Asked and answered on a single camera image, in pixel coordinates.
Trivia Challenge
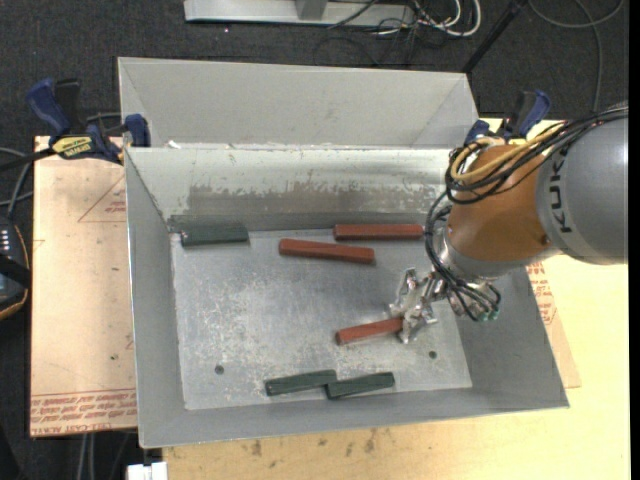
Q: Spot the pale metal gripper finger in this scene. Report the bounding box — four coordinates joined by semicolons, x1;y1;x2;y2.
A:
383;297;419;320
396;312;440;345

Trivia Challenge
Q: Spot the red-brown block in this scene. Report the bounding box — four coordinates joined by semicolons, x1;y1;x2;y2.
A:
332;223;426;243
334;317;406;347
277;237;377;266

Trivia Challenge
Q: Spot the dark green flat block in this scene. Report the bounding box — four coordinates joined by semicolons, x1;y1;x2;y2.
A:
325;371;397;401
179;220;251;248
264;368;339;398

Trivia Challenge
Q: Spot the grey metal bin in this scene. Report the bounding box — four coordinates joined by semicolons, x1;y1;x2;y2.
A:
116;56;572;450

